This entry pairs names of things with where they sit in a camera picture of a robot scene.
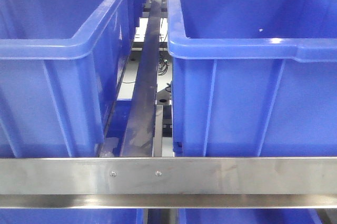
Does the blue bin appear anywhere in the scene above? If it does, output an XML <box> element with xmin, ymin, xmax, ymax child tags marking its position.
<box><xmin>167</xmin><ymin>0</ymin><xmax>336</xmax><ymax>157</ymax></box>
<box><xmin>1</xmin><ymin>0</ymin><xmax>135</xmax><ymax>158</ymax></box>

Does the blue bin front left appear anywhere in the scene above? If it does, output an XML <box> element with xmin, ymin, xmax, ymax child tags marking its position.
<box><xmin>1</xmin><ymin>0</ymin><xmax>135</xmax><ymax>158</ymax></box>

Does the steel shelf front beam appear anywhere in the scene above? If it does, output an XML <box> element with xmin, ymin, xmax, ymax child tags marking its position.
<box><xmin>1</xmin><ymin>157</ymin><xmax>336</xmax><ymax>209</ymax></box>

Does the steel shelf divider rail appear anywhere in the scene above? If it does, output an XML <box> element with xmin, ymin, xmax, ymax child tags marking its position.
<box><xmin>120</xmin><ymin>0</ymin><xmax>162</xmax><ymax>157</ymax></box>

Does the blue bin front right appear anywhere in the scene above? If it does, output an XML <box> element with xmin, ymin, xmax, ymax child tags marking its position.
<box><xmin>167</xmin><ymin>0</ymin><xmax>336</xmax><ymax>157</ymax></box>

